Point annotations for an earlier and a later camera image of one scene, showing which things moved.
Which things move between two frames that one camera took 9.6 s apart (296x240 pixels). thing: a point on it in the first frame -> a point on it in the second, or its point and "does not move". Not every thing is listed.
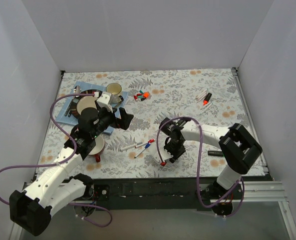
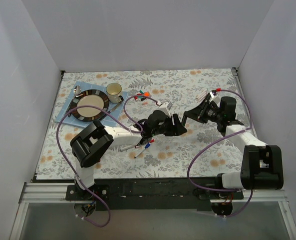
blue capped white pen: (147, 146) does not move
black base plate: (152, 195) does not move
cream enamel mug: (115, 89) does not move
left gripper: (117, 119) -> (172, 124)
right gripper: (174, 150) -> (202, 110)
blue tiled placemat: (65, 116) does not move
